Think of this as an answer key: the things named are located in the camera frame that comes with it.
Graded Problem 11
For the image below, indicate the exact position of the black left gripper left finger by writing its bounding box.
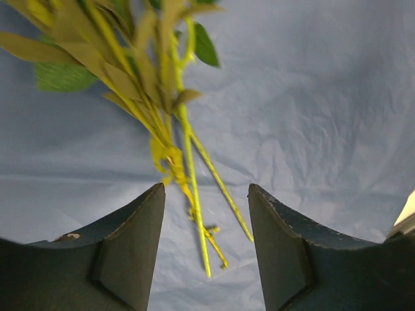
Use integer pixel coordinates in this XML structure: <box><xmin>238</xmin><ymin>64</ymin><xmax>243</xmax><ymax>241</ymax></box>
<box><xmin>1</xmin><ymin>183</ymin><xmax>165</xmax><ymax>310</ymax></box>

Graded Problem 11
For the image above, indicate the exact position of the blue wrapping paper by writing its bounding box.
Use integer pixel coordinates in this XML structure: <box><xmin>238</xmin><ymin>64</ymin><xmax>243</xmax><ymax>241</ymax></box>
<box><xmin>0</xmin><ymin>0</ymin><xmax>415</xmax><ymax>311</ymax></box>

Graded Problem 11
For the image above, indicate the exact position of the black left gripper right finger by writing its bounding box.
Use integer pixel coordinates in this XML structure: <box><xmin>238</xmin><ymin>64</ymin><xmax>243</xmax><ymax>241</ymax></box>
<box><xmin>248</xmin><ymin>184</ymin><xmax>414</xmax><ymax>310</ymax></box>

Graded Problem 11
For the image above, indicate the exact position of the pink rose stem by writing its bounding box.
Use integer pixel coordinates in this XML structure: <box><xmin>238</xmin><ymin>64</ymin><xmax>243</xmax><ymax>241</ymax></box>
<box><xmin>187</xmin><ymin>124</ymin><xmax>254</xmax><ymax>242</ymax></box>
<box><xmin>171</xmin><ymin>17</ymin><xmax>211</xmax><ymax>278</ymax></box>

